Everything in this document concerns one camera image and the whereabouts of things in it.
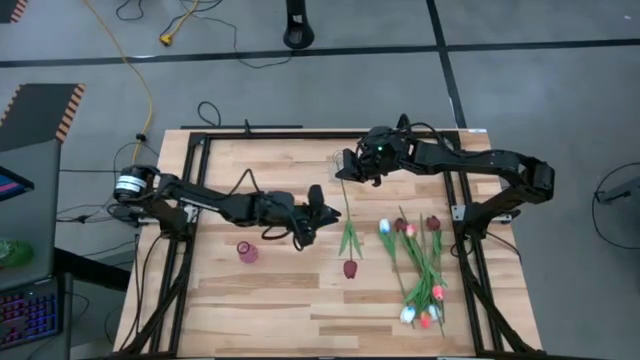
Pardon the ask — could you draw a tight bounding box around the black metal table frame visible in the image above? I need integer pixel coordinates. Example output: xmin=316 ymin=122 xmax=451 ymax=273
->
xmin=115 ymin=127 xmax=540 ymax=359

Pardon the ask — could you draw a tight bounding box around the yellow cable with plug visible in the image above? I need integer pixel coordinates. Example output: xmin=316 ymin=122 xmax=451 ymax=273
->
xmin=158 ymin=0 xmax=201 ymax=48

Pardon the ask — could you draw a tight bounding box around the black cable with connector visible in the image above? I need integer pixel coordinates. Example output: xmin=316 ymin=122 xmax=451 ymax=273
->
xmin=55 ymin=202 xmax=119 ymax=225

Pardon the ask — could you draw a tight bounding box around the gray stand foot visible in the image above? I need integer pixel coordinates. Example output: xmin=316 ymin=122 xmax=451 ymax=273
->
xmin=594 ymin=174 xmax=640 ymax=205

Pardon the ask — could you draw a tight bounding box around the black stand post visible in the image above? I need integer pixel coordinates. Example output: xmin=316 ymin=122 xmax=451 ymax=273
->
xmin=282 ymin=0 xmax=316 ymax=50

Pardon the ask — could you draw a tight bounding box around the thin black floor cable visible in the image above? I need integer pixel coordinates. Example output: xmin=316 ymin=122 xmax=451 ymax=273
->
xmin=172 ymin=0 xmax=294 ymax=70

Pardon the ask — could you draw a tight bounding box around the backlit computer keyboard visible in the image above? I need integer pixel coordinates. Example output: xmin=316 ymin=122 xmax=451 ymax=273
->
xmin=0 ymin=279 xmax=64 ymax=351

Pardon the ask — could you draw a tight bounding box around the black floor tape strip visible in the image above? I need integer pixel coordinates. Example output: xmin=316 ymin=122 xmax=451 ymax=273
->
xmin=0 ymin=37 xmax=640 ymax=69
xmin=425 ymin=0 xmax=467 ymax=129

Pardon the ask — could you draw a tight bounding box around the lit computer screen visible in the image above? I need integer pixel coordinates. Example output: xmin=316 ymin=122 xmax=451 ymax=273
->
xmin=0 ymin=166 xmax=35 ymax=203

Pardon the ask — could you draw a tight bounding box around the dark red artificial tulip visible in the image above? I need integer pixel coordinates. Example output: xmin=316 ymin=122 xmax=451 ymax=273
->
xmin=335 ymin=160 xmax=364 ymax=280
xmin=425 ymin=214 xmax=447 ymax=337
xmin=393 ymin=216 xmax=439 ymax=296

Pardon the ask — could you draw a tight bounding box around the black desk beam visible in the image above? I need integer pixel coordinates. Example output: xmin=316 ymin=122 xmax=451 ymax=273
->
xmin=52 ymin=247 xmax=132 ymax=292

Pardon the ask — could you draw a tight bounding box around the gray desk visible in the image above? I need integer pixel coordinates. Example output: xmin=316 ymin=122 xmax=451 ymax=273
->
xmin=0 ymin=139 xmax=62 ymax=294

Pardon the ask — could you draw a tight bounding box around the long yellow floor cable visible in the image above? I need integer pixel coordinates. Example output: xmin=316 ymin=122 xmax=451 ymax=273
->
xmin=81 ymin=0 xmax=154 ymax=164

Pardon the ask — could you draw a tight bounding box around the black flat bar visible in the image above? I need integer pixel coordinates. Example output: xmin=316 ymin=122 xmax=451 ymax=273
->
xmin=179 ymin=124 xmax=304 ymax=130

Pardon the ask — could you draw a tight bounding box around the pink glass vase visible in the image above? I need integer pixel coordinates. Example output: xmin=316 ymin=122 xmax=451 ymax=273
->
xmin=236 ymin=240 xmax=260 ymax=265

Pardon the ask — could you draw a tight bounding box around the green plastic bottle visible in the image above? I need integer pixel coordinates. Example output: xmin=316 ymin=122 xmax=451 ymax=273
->
xmin=0 ymin=238 xmax=35 ymax=269

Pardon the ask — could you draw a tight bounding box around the black curved floor cable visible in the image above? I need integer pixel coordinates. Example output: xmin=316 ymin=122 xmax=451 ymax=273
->
xmin=591 ymin=160 xmax=640 ymax=251

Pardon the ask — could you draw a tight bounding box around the small black hazard-striped mat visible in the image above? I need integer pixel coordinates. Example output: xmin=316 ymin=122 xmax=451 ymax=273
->
xmin=0 ymin=0 xmax=30 ymax=25

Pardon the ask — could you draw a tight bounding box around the black looped cable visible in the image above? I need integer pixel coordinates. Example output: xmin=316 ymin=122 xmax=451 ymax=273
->
xmin=197 ymin=101 xmax=222 ymax=129

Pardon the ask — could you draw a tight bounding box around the large black hazard-striped mat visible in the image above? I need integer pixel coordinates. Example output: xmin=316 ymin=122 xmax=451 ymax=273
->
xmin=0 ymin=82 xmax=87 ymax=154

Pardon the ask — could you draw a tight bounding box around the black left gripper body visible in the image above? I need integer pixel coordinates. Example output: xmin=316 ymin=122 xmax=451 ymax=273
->
xmin=262 ymin=191 xmax=312 ymax=234

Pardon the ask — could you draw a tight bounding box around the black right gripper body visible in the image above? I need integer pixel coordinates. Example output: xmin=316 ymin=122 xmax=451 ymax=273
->
xmin=357 ymin=127 xmax=414 ymax=176

